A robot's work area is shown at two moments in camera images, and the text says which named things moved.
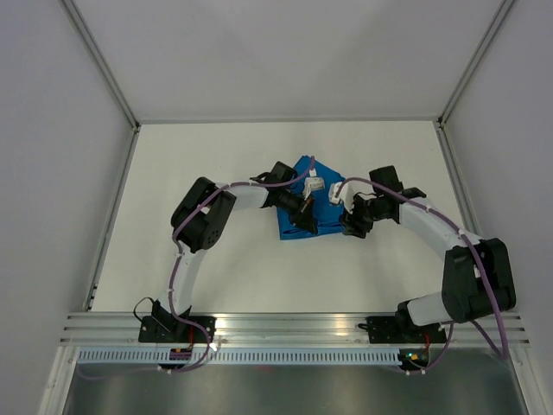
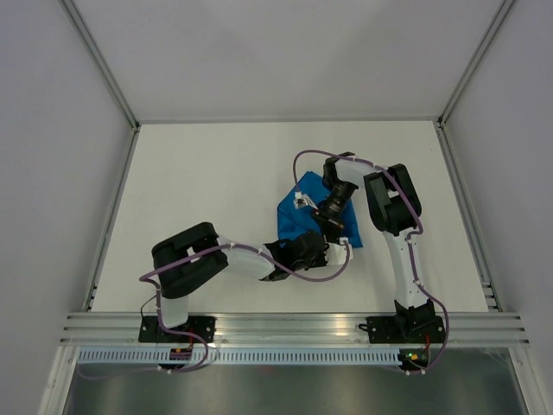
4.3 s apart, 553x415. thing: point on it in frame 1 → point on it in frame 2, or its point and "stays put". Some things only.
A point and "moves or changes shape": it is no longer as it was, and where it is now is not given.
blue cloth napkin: [327, 214] moves or changes shape
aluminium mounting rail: [286, 330] stays put
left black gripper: [302, 216] → [322, 262]
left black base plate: [169, 329] stays put
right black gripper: [351, 220] → [332, 226]
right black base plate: [399, 329] stays put
